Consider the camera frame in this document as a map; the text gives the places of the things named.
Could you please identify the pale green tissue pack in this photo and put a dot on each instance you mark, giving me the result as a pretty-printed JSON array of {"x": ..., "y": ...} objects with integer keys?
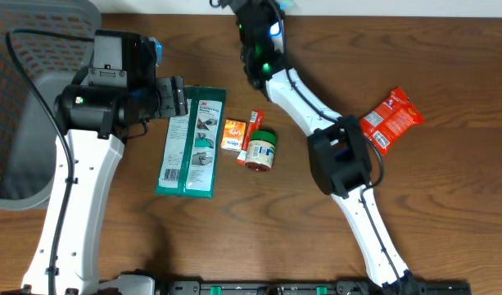
[{"x": 284, "y": 4}]

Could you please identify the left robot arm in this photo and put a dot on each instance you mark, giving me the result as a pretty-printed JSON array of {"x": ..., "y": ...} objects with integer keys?
[{"x": 68, "y": 146}]

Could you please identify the red snack bag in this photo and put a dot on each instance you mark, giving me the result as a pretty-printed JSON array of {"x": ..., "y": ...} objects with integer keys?
[{"x": 390, "y": 120}]

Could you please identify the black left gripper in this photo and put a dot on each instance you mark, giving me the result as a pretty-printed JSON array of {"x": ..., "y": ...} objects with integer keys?
[{"x": 174, "y": 96}]

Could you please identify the green white packet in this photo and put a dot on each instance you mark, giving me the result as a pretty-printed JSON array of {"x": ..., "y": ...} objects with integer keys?
[{"x": 189, "y": 157}]

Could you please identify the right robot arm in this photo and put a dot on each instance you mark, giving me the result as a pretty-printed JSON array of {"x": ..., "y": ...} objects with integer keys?
[{"x": 339, "y": 153}]

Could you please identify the small red stick packet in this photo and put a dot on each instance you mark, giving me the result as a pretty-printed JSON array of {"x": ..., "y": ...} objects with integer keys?
[{"x": 254, "y": 125}]

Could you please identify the green lid seasoning jar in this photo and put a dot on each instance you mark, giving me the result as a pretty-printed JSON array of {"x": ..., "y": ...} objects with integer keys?
[{"x": 261, "y": 151}]

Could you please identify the small orange carton box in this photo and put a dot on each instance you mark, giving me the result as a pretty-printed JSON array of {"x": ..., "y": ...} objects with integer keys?
[{"x": 233, "y": 135}]

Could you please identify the grey plastic mesh basket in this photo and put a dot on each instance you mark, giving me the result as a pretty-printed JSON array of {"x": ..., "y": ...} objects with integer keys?
[{"x": 38, "y": 45}]

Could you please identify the white barcode scanner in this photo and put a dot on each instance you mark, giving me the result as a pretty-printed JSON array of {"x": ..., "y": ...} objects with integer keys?
[{"x": 276, "y": 30}]

